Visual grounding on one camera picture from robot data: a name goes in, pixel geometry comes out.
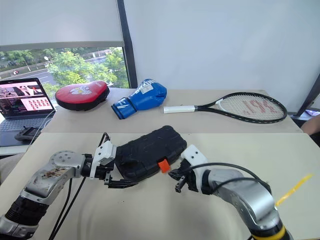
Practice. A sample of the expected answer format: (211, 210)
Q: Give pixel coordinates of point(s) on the yellow tape strip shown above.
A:
(295, 189)

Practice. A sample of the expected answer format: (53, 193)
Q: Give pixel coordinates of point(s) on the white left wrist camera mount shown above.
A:
(105, 150)

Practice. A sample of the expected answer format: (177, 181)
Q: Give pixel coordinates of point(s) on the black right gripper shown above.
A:
(191, 180)

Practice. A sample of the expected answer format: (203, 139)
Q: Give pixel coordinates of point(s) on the black white tennis racket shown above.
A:
(178, 109)

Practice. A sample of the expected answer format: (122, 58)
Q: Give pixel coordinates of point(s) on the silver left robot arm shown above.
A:
(50, 180)

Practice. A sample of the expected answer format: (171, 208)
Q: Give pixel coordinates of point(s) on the black window pillar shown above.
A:
(127, 50)

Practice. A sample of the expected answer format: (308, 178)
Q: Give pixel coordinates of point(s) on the purple white flat item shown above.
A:
(313, 113)

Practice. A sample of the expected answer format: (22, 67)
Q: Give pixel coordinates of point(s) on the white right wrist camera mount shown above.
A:
(193, 155)

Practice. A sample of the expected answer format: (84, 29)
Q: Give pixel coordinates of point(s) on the black slanted stand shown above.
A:
(308, 100)

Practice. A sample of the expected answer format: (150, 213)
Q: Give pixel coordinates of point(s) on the red boxing focus pad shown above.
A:
(80, 96)

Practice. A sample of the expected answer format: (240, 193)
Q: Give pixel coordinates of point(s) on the bystander person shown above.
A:
(312, 127)

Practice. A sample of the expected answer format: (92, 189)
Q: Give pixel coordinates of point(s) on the black plastic tool case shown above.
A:
(150, 150)

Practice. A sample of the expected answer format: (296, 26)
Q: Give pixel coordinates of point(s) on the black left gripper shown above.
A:
(105, 172)

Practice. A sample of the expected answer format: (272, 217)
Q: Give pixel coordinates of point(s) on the blue boxing glove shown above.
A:
(147, 97)

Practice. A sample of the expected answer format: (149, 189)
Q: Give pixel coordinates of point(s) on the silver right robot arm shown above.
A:
(250, 197)

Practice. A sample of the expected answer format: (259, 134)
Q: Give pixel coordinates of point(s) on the white roller window blind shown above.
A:
(62, 22)

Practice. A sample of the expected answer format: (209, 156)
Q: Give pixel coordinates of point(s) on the open dark laptop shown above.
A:
(25, 100)

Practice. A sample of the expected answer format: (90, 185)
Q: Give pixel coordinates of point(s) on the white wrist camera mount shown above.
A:
(105, 150)
(193, 155)

